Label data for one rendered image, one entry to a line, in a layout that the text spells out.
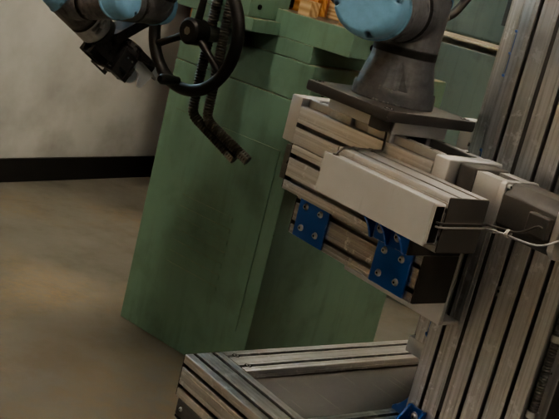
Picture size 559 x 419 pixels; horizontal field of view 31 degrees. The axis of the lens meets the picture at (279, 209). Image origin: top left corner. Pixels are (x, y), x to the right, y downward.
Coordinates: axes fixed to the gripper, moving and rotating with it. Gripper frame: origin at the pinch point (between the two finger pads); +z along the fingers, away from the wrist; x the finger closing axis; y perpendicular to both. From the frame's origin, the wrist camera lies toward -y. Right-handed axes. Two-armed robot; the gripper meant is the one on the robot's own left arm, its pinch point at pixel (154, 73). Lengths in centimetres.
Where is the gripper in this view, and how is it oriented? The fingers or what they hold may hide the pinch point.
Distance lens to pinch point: 230.8
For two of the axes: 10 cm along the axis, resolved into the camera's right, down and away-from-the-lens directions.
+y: -5.3, 8.3, -1.7
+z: 4.3, 4.4, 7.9
